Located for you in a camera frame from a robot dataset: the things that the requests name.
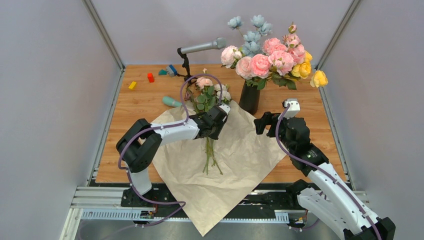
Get flower stems bunch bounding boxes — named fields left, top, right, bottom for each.
left=184, top=75, right=232, bottom=175

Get silver microphone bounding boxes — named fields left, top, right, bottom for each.
left=177, top=37, right=227, bottom=55

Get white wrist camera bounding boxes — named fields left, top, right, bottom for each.
left=282, top=98, right=301, bottom=119
left=218, top=103, right=231, bottom=115

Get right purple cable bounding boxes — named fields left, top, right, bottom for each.
left=274, top=104, right=383, bottom=240

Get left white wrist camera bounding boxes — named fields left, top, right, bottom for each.
left=218, top=103, right=231, bottom=115

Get yellow block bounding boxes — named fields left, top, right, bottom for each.
left=128, top=81, right=137, bottom=90

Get peach paper bouquet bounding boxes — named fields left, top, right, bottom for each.
left=152, top=101, right=285, bottom=236

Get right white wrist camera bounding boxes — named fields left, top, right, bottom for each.
left=282, top=98, right=301, bottom=119

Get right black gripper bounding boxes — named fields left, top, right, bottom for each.
left=253, top=111, right=294, bottom=153

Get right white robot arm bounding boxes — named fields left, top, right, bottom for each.
left=253, top=112, right=396, bottom=240

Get teal block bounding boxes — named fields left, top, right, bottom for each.
left=158, top=69, right=168, bottom=76

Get black vase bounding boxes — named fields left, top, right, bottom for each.
left=238, top=82, right=261, bottom=115

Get teal toy microphone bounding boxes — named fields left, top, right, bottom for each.
left=162, top=96, right=182, bottom=108

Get flowers in vase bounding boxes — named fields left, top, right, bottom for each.
left=220, top=14, right=329, bottom=90

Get black microphone tripod stand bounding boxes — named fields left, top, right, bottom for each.
left=177, top=49, right=192, bottom=81

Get red block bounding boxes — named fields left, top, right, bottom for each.
left=147, top=72, right=155, bottom=83

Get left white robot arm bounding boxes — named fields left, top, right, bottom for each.
left=116, top=104, right=231, bottom=207

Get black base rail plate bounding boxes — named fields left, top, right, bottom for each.
left=119, top=183, right=316, bottom=225

